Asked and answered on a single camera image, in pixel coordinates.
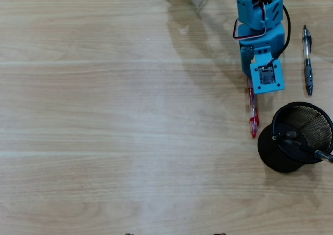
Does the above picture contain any black pen with chrome tip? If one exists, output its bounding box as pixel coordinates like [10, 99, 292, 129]
[283, 140, 333, 164]

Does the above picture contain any clear pen with grey grip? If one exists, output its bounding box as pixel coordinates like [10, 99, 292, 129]
[302, 24, 314, 97]

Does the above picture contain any red clear pen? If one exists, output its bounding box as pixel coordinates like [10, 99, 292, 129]
[246, 77, 260, 139]

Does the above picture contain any teal gripper with servo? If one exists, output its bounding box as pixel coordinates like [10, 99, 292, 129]
[238, 23, 285, 80]

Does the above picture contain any black camera cable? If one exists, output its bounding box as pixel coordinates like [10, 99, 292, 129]
[272, 5, 291, 64]

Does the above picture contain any clear pen with black grip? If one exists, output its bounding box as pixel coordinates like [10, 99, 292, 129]
[272, 130, 298, 142]

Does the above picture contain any red white black servo wire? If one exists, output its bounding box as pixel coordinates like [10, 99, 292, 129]
[232, 0, 270, 41]

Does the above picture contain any black mesh pen holder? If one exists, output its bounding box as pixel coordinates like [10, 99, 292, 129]
[257, 101, 333, 173]

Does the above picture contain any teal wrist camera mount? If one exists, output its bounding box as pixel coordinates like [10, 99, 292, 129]
[249, 53, 286, 95]

